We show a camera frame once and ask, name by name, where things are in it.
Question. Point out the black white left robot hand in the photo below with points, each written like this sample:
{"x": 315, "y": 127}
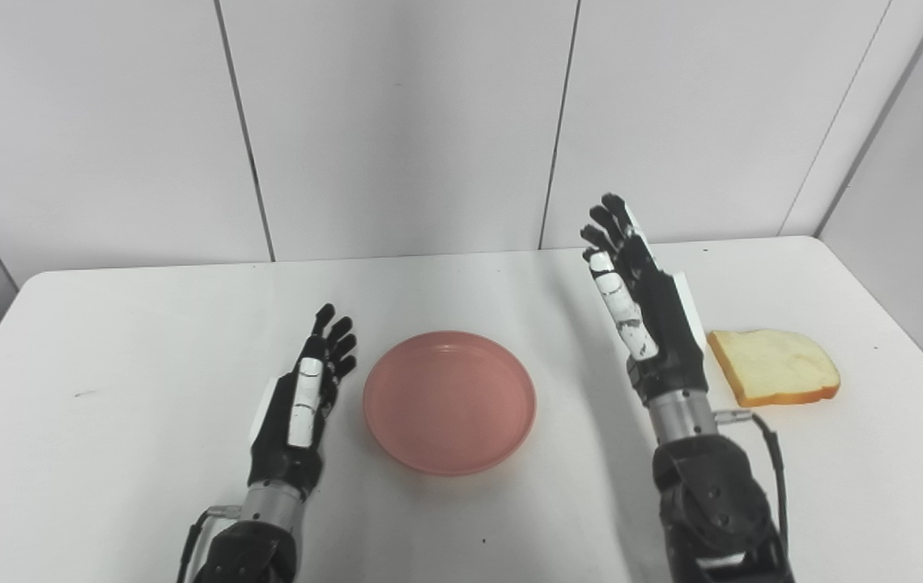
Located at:
{"x": 279, "y": 453}

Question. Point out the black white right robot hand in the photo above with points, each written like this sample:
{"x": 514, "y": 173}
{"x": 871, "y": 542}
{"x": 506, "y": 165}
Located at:
{"x": 668, "y": 332}

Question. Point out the slice of white bread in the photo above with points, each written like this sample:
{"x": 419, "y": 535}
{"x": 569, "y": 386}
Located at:
{"x": 777, "y": 364}

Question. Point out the pink round plate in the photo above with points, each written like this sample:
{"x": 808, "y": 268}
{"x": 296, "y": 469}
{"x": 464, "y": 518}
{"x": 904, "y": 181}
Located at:
{"x": 449, "y": 401}

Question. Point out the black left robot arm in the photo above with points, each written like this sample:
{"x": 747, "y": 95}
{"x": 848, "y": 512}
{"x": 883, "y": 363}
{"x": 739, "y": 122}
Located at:
{"x": 251, "y": 551}

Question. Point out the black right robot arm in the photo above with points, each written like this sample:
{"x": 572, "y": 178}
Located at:
{"x": 712, "y": 502}

